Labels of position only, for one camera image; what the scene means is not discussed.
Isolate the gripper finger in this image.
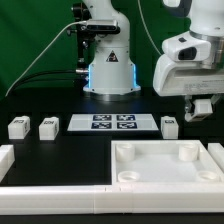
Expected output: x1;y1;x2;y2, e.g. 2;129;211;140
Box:
210;94;220;106
184;95;193;122

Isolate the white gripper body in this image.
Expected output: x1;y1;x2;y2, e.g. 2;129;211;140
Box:
153;31;224;96

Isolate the white square tabletop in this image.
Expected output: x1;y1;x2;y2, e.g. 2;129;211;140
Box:
111;140;224;184

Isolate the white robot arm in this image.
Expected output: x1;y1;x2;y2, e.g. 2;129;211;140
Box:
82;0;224;122

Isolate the white right fence piece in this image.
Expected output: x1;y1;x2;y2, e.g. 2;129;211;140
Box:
208;143;224;175

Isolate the white fence piece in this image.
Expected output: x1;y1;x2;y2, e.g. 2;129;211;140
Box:
0;145;15;182
208;143;224;175

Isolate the white front fence bar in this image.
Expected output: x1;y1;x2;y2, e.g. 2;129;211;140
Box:
0;183;224;215

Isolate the white left fence piece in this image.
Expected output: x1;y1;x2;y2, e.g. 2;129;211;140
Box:
0;145;15;182

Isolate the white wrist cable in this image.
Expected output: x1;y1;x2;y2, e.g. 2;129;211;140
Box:
137;0;164;57

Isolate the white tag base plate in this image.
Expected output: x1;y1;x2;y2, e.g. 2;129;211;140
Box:
68;114;158;131

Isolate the black camera on stand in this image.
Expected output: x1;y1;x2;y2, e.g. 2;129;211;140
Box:
67;0;120;90

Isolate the grey camera cable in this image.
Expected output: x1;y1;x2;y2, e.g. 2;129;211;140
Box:
4;21;88;98

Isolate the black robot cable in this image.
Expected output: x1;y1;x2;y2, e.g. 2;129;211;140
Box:
13;69;84;90

